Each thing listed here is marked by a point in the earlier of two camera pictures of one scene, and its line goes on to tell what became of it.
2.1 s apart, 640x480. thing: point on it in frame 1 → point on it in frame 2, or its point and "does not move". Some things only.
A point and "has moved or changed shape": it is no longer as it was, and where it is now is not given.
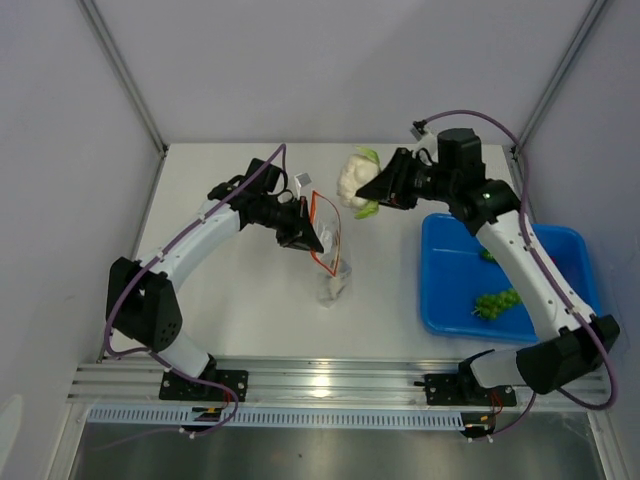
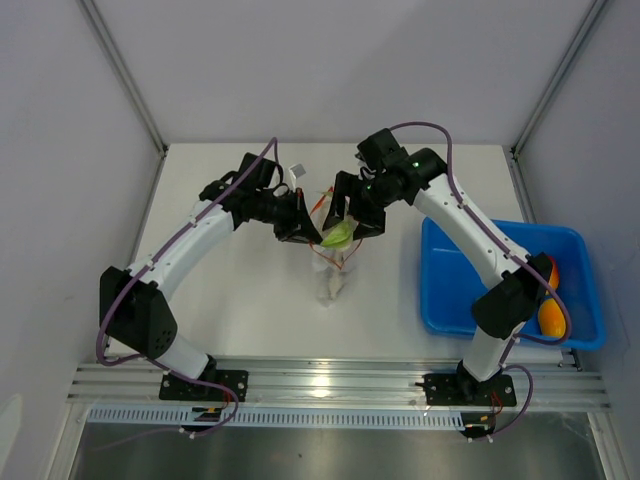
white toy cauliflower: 356,170 has moved or changed shape
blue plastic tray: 454,274 does not move
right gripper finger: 395,184 → 342,183
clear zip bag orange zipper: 333,283 has moved or changed shape
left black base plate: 177,388 does not move
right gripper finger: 400,199 → 370,216
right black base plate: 459,389 does not move
